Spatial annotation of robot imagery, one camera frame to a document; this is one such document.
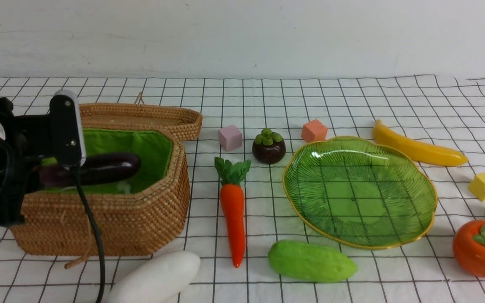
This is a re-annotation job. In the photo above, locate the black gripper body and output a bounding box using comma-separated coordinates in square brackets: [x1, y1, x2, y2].
[0, 90, 58, 228]

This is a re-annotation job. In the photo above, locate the dark purple toy eggplant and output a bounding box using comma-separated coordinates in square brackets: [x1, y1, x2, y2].
[38, 152, 142, 188]

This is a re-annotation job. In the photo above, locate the white toy radish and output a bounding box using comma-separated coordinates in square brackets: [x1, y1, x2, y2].
[107, 250, 201, 303]

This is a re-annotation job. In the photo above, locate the orange toy carrot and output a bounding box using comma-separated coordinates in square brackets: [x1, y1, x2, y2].
[214, 157, 251, 268]

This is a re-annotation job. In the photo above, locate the dark purple toy mangosteen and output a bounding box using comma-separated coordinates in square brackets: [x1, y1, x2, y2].
[252, 128, 286, 164]

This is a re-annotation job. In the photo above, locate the green toy cucumber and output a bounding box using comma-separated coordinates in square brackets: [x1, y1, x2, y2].
[268, 239, 358, 283]

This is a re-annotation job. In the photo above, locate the yellow toy banana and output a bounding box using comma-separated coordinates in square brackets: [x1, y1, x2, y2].
[372, 120, 469, 167]

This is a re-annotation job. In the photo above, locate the orange toy persimmon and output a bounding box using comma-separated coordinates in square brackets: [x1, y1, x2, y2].
[452, 219, 485, 278]

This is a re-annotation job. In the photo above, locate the woven wicker basket lid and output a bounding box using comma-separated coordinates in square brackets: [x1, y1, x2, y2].
[80, 94, 203, 141]

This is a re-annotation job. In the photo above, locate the woven wicker basket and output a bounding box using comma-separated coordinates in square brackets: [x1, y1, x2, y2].
[10, 128, 191, 256]

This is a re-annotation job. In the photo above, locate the pink foam cube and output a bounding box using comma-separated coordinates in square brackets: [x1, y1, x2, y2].
[218, 125, 244, 152]

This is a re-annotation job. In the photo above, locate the orange foam cube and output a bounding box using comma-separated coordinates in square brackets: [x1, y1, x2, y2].
[301, 119, 328, 143]

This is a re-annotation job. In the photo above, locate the white checkered tablecloth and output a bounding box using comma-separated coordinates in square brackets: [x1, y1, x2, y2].
[0, 75, 485, 303]

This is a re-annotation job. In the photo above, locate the green glass leaf plate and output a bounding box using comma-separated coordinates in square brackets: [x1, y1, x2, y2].
[282, 136, 438, 250]

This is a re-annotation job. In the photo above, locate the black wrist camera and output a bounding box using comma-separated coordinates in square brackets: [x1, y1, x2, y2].
[48, 89, 87, 168]

